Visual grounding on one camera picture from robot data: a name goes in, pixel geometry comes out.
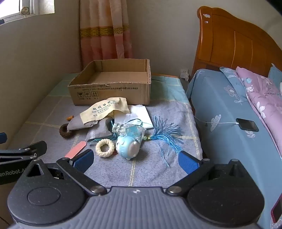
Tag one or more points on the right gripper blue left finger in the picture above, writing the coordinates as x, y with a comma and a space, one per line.
75, 169

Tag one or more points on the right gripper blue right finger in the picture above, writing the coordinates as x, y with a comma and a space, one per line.
196, 169

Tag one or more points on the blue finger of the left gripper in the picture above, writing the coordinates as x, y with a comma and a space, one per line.
3, 138

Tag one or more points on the pink nail file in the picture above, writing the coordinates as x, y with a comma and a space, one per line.
76, 149

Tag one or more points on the grey fabric sachet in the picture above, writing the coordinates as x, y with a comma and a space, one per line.
77, 124
101, 130

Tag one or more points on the blue tassel ornament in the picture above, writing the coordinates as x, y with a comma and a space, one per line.
165, 132

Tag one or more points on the blue white toy figure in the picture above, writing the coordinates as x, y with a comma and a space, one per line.
127, 147

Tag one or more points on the blue embroidered pouch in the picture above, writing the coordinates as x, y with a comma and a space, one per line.
137, 132

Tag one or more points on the grey checked table cover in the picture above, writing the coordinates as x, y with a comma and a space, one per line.
148, 140

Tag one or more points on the small orange object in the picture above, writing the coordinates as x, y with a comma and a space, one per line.
70, 118

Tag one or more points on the black smartphone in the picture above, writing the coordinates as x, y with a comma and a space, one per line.
247, 125

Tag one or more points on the yellow printed lens cloth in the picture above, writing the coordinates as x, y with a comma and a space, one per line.
102, 108

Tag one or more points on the white folded cloth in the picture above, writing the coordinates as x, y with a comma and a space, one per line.
138, 115

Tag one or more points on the open cardboard box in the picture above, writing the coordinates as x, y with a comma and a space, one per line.
102, 79

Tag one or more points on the red phone at edge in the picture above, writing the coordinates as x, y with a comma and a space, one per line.
276, 210

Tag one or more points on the purple floral quilt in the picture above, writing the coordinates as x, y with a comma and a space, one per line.
266, 98

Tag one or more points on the blue pillow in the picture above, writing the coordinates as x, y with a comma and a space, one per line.
275, 75

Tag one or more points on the wooden headboard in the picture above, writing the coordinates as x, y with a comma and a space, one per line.
227, 41

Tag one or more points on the window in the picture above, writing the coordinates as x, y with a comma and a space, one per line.
12, 10

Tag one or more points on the pink striped curtain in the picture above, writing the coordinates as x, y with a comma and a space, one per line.
104, 30

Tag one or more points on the white wall charger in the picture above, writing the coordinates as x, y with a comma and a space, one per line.
184, 74

